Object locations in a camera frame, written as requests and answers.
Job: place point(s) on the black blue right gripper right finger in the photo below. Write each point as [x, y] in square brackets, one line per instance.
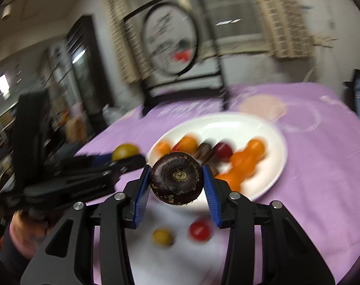
[264, 236]

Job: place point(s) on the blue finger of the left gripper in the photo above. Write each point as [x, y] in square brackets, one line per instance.
[102, 160]

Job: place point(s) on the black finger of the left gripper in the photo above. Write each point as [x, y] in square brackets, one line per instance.
[120, 167]

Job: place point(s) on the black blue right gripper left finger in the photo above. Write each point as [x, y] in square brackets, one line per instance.
[66, 254]

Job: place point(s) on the green olive round fruit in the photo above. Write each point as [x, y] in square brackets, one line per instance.
[123, 151]

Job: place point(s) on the orange kumquat fruit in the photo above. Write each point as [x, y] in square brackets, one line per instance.
[162, 148]

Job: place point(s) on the yellow orange round fruit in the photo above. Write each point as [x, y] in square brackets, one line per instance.
[187, 144]

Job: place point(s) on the dark wrinkled passion fruit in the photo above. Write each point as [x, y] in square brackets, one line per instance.
[204, 153]

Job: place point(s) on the large orange mandarin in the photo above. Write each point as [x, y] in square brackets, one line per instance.
[233, 178]
[256, 148]

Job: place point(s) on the small orange mandarin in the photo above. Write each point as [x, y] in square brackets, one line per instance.
[243, 164]

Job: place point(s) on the dark red plum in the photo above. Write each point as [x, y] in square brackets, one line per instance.
[223, 152]

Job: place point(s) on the person's left hand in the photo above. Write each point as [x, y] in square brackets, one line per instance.
[27, 234]

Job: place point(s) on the white plastic bag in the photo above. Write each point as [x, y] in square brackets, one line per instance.
[111, 114]

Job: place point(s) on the dark wooden cabinet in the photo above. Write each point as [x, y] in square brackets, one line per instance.
[89, 71]

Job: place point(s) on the small tan longan centre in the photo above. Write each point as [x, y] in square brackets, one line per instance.
[163, 237]

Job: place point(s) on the purple tablecloth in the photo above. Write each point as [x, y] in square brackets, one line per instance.
[293, 143]

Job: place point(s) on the red cherry tomato centre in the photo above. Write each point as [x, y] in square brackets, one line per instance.
[200, 230]

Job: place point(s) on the left beige curtain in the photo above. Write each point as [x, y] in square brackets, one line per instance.
[133, 64]

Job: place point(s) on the beige curtain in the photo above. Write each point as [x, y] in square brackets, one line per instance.
[284, 29]
[133, 64]

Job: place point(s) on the black framed round painting screen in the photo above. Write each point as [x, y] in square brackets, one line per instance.
[171, 41]

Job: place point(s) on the white oval plate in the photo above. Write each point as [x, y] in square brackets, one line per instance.
[238, 129]

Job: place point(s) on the right beige curtain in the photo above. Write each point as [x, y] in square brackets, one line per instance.
[284, 29]

